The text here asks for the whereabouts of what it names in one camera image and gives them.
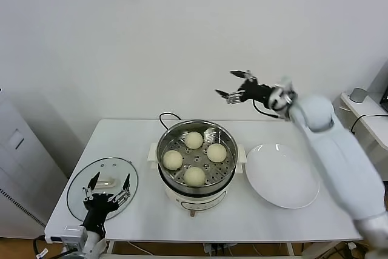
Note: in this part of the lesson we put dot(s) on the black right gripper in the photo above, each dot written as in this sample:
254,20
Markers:
256,92

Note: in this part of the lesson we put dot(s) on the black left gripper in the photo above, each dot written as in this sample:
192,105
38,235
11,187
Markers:
98,206

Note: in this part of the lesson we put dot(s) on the glass pot lid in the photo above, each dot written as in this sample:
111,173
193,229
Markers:
106,165

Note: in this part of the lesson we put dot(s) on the white steamed baozi bun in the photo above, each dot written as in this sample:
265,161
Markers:
172,159
194,140
216,153
194,176

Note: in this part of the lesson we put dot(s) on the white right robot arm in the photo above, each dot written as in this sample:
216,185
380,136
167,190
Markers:
333,156

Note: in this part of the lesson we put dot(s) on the perforated steel steamer basket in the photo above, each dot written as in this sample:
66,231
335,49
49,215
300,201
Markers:
228,165

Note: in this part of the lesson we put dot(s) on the white table leg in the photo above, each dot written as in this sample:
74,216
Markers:
290,248
110,247

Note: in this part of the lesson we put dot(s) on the cream electric cooker base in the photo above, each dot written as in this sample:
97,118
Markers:
197,203

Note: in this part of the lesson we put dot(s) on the grey white cabinet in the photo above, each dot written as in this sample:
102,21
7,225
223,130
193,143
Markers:
18,162

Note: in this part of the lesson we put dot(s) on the white round plate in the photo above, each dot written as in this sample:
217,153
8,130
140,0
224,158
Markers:
282,177

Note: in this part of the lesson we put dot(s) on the power strip under table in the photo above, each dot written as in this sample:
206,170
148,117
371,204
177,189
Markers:
218,247

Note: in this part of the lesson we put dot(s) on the white side desk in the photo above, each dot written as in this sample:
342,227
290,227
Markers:
373,125

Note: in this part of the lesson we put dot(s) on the black monitor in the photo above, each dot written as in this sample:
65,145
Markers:
385,95

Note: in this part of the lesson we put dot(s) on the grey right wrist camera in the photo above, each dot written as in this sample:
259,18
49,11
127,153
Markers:
283,89

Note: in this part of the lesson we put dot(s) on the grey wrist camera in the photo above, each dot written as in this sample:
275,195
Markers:
71,234
283,89

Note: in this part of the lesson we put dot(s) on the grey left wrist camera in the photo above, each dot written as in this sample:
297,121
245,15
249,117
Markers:
71,234

